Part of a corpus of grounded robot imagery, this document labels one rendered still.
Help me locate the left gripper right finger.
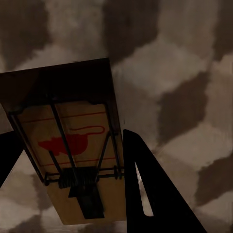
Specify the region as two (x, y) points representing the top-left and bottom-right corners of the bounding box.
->
(122, 129), (207, 233)

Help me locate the mousetrap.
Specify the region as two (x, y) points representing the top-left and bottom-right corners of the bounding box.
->
(0, 58), (127, 225)

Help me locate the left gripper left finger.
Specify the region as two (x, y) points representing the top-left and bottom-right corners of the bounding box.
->
(0, 131), (24, 187)

